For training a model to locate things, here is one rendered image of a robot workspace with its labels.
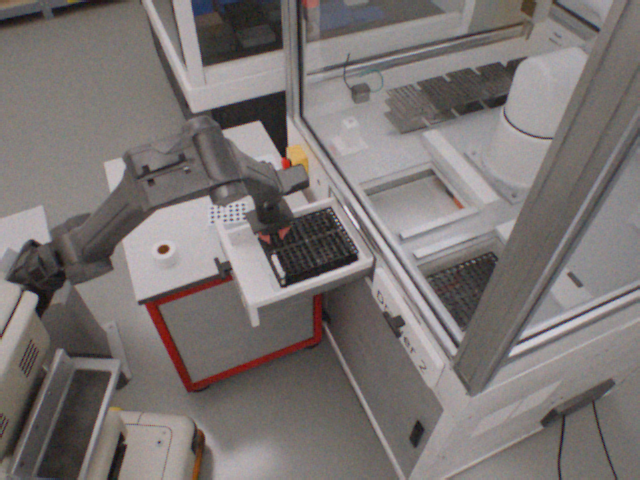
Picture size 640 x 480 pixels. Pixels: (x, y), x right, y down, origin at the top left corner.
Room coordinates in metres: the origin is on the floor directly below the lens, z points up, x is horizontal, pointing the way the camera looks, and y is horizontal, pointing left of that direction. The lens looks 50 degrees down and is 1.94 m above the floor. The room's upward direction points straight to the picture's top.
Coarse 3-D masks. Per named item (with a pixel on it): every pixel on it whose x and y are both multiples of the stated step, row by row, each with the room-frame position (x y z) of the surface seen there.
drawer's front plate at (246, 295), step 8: (216, 224) 0.89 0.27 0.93; (224, 232) 0.86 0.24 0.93; (224, 240) 0.83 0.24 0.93; (224, 248) 0.82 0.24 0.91; (232, 248) 0.81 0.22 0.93; (224, 256) 0.85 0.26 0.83; (232, 256) 0.78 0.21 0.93; (232, 264) 0.76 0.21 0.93; (240, 272) 0.73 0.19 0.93; (240, 280) 0.71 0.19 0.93; (240, 288) 0.70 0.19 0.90; (248, 288) 0.68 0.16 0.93; (240, 296) 0.73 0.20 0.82; (248, 296) 0.66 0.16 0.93; (248, 304) 0.64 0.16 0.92; (248, 312) 0.67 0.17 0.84; (256, 312) 0.64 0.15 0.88; (256, 320) 0.64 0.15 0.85
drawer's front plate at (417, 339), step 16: (384, 272) 0.73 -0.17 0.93; (384, 288) 0.69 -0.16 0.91; (384, 304) 0.68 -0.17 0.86; (400, 304) 0.64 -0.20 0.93; (416, 320) 0.59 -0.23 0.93; (416, 336) 0.56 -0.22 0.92; (416, 352) 0.54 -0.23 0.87; (432, 352) 0.51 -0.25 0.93; (432, 368) 0.49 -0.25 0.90; (432, 384) 0.48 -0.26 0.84
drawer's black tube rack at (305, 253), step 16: (304, 224) 0.91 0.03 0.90; (320, 224) 0.91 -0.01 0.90; (336, 224) 0.94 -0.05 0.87; (272, 240) 0.87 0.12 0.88; (288, 240) 0.88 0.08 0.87; (304, 240) 0.85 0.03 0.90; (320, 240) 0.86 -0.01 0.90; (336, 240) 0.85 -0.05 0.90; (288, 256) 0.82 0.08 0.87; (304, 256) 0.80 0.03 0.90; (320, 256) 0.80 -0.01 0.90; (336, 256) 0.82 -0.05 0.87; (352, 256) 0.82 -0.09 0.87; (288, 272) 0.75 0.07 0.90; (304, 272) 0.77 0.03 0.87; (320, 272) 0.77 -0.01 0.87
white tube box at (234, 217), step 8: (208, 208) 1.07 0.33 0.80; (216, 208) 1.07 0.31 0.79; (232, 208) 1.07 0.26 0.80; (240, 208) 1.07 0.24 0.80; (248, 208) 1.07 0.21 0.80; (208, 216) 1.03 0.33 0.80; (216, 216) 1.03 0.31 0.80; (224, 216) 1.04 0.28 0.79; (232, 216) 1.04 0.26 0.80; (240, 216) 1.03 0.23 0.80; (208, 224) 1.00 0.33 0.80; (224, 224) 1.00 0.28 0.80; (232, 224) 1.01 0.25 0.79; (240, 224) 1.01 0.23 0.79; (216, 232) 1.00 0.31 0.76
